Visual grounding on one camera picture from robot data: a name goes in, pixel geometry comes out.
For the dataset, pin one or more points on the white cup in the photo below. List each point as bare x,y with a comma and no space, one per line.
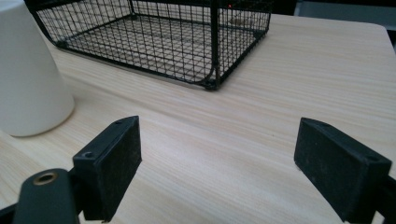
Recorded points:
26,77

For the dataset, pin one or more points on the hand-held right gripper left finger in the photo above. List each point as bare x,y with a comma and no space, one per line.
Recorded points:
107,168

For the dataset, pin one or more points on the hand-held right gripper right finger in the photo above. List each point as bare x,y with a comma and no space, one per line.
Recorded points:
336,171

